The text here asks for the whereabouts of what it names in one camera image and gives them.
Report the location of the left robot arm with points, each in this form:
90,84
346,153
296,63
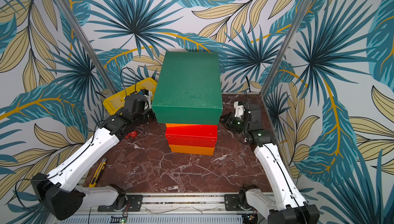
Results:
58,190

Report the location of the green shoebox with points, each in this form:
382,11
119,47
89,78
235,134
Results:
189,89

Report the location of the yellow and black toolbox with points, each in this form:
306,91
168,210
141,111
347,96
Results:
113,103

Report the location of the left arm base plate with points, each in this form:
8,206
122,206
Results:
129,203

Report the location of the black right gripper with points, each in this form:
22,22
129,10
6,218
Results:
228,121

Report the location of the right aluminium frame post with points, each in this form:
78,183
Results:
290,34

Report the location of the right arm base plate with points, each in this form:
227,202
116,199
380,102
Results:
233,203

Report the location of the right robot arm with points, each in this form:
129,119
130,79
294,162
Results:
289,206

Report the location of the red shoebox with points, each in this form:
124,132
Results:
192,135

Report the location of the yellow utility knife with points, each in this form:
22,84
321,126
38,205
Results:
97,174

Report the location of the left aluminium frame post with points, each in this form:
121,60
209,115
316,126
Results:
76,27

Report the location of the aluminium frame post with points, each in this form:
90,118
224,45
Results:
290,34
76,27

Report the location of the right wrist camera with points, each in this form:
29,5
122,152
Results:
239,109

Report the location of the orange shoebox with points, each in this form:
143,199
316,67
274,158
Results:
192,150
169,125

